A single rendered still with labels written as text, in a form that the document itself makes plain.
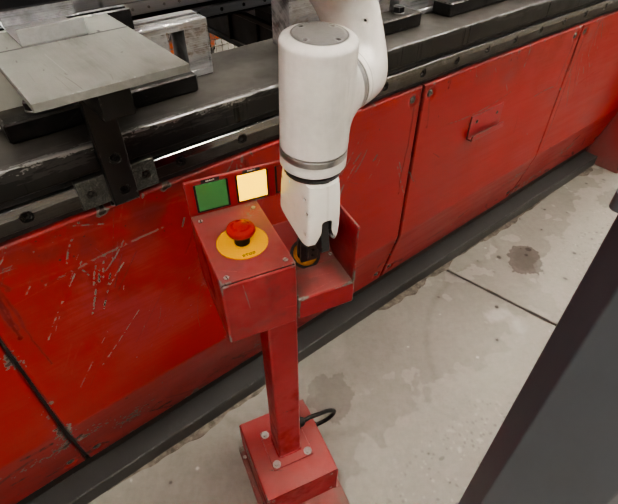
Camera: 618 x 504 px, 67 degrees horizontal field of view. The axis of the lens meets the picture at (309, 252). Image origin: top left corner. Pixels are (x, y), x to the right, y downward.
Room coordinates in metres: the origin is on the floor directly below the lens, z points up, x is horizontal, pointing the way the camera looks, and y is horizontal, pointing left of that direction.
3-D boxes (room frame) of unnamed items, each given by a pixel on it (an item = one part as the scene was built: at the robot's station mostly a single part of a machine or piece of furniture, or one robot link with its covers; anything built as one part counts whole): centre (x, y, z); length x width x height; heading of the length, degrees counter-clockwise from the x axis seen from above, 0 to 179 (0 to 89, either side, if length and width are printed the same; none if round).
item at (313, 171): (0.52, 0.00, 0.91); 0.09 x 0.08 x 0.03; 25
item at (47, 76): (0.62, 0.30, 1.00); 0.26 x 0.18 x 0.01; 39
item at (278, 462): (0.53, 0.05, 0.13); 0.10 x 0.10 x 0.01; 25
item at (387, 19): (1.06, -0.12, 0.89); 0.30 x 0.05 x 0.03; 129
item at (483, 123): (1.25, -0.51, 0.59); 0.15 x 0.02 x 0.07; 129
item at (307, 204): (0.52, 0.00, 0.85); 0.10 x 0.07 x 0.11; 25
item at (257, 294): (0.53, 0.05, 0.75); 0.20 x 0.16 x 0.18; 115
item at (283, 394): (0.53, 0.05, 0.39); 0.05 x 0.05 x 0.54; 25
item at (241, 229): (0.50, 0.09, 0.79); 0.04 x 0.04 x 0.04
